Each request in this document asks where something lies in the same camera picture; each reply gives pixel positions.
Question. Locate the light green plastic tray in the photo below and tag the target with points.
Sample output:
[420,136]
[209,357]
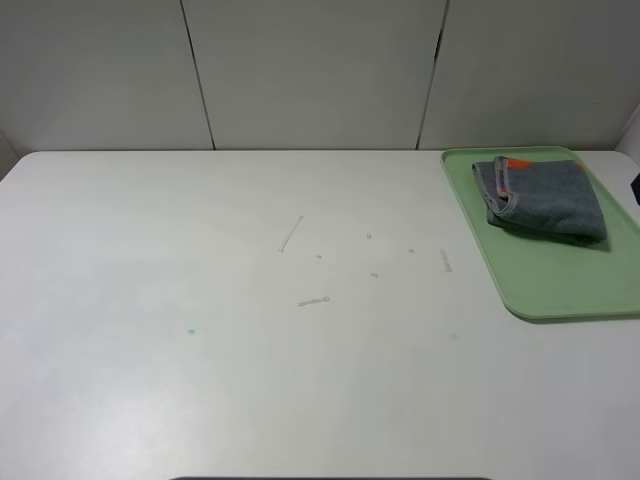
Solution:
[544,281]

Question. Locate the grey towel with orange pattern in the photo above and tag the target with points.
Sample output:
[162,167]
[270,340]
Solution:
[553,197]

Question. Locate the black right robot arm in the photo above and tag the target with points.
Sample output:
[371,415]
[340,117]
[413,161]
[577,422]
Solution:
[635,187]

